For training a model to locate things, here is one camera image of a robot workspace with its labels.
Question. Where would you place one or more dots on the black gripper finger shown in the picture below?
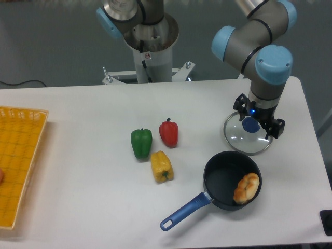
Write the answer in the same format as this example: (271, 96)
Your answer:
(273, 127)
(240, 106)

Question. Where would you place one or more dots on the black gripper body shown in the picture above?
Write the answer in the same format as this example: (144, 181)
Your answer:
(262, 111)

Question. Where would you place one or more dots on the glass pot lid blue knob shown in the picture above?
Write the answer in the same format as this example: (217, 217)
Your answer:
(246, 136)

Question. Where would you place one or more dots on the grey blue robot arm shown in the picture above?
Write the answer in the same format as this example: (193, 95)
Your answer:
(250, 49)

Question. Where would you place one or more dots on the braided bread roll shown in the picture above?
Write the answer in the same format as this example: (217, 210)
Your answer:
(246, 188)

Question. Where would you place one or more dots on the red bell pepper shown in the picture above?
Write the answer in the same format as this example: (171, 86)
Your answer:
(168, 131)

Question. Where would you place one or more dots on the yellow bell pepper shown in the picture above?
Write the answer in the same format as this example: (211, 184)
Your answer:
(161, 167)

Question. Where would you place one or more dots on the black table grommet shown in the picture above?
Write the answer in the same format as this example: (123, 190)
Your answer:
(325, 216)

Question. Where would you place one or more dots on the green bell pepper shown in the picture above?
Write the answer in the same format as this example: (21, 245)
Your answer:
(141, 141)

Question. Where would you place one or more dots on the yellow plastic basket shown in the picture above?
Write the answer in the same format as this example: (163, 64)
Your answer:
(21, 131)

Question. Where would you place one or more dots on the black saucepan blue handle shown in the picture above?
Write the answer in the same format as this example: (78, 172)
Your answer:
(221, 176)

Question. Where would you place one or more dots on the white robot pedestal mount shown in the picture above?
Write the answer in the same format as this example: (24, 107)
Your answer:
(152, 48)

